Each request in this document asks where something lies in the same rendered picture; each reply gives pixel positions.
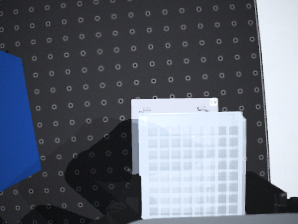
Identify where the blue bin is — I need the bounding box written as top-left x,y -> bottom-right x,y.
0,50 -> 42,192

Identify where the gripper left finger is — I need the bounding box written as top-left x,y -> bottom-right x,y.
88,174 -> 143,224

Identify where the white well plate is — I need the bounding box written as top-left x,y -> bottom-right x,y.
138,112 -> 246,219

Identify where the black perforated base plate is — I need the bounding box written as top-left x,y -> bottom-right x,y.
0,0 -> 271,224

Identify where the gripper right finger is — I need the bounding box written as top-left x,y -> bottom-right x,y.
245,171 -> 298,214

